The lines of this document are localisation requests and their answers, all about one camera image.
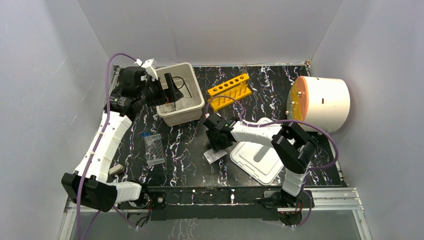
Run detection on purple cable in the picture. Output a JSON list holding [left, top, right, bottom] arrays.
[[75, 52, 142, 240], [204, 95, 340, 229]]

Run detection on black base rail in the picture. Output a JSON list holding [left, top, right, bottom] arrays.
[[118, 186, 318, 224]]

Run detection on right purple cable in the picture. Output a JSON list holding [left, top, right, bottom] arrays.
[[204, 95, 340, 229]]

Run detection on metal crucible tongs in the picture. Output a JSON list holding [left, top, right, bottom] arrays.
[[163, 103, 176, 113]]

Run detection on white plastic bin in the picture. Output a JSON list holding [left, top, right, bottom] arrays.
[[156, 62, 205, 127]]

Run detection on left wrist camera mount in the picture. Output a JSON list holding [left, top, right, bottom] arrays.
[[134, 58, 159, 81]]

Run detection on black wire ring stand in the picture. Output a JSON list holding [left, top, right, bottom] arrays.
[[172, 76, 193, 98]]

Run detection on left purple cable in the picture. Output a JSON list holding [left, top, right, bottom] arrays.
[[75, 52, 142, 240]]

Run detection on clear acrylic tube rack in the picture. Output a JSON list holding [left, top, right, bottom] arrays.
[[143, 133, 166, 166]]

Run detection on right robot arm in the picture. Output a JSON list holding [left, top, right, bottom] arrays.
[[203, 113, 318, 208]]

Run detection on white bin lid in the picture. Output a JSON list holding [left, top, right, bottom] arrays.
[[230, 117, 284, 186]]

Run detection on white plastic packet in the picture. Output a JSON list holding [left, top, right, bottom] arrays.
[[203, 149, 228, 165]]

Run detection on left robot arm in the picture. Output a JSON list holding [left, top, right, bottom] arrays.
[[61, 66, 184, 212]]

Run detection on white cylindrical centrifuge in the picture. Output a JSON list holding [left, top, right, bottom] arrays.
[[285, 76, 351, 133]]

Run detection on yellow test tube rack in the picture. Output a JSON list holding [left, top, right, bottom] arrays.
[[207, 73, 252, 112]]

